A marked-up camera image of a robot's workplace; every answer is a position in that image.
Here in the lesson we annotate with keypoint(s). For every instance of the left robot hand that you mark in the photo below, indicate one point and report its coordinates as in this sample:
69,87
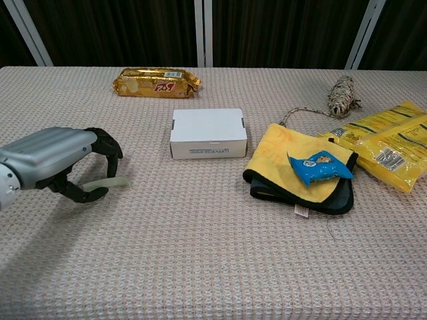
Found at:
50,153

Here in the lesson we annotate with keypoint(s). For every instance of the white cardboard box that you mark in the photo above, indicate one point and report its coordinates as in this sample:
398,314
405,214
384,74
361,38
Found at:
207,126

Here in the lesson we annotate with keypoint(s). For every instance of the gold biscuit packet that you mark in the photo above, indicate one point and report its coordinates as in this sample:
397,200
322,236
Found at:
146,85

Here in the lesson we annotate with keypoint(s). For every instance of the beige waffle tablecloth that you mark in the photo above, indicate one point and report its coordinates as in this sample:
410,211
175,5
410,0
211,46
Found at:
166,250

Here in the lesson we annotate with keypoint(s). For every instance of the yellow towel with black edge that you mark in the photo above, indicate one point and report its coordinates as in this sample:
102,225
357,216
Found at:
270,156

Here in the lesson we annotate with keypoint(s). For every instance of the dark pleated curtain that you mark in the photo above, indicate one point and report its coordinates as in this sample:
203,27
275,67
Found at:
283,30

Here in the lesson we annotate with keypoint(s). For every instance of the blue snack packet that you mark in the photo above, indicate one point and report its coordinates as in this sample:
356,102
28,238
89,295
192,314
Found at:
320,170

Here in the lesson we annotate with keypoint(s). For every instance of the bundle of braided twine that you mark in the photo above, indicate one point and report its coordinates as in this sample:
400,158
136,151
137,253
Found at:
342,96

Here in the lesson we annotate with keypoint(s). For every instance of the yellow snack bag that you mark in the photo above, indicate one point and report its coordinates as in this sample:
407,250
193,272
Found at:
393,166
377,121

